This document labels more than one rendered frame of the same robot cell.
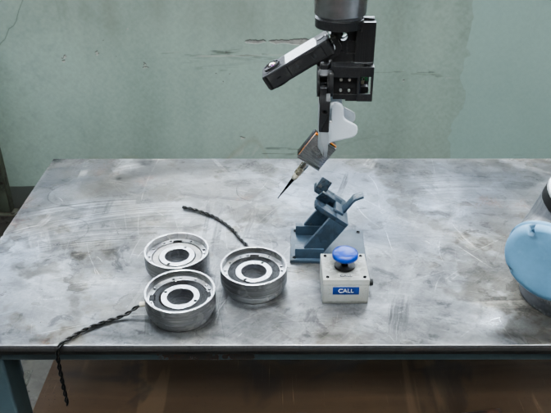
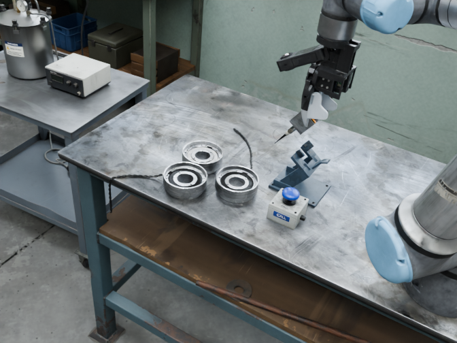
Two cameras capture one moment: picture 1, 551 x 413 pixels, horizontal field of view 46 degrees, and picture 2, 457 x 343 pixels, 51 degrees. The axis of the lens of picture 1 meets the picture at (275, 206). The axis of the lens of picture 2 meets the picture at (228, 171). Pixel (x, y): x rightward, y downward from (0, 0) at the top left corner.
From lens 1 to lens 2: 0.36 m
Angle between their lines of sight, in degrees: 23
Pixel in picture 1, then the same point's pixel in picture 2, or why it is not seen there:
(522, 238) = (372, 226)
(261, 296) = (230, 197)
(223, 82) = not seen: hidden behind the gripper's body
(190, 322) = (180, 194)
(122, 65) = (287, 24)
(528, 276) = (371, 253)
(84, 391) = (140, 213)
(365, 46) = (344, 60)
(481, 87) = not seen: outside the picture
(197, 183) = (254, 117)
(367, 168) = (374, 148)
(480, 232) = not seen: hidden behind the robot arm
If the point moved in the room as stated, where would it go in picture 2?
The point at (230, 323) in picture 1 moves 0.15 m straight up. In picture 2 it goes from (205, 205) to (209, 153)
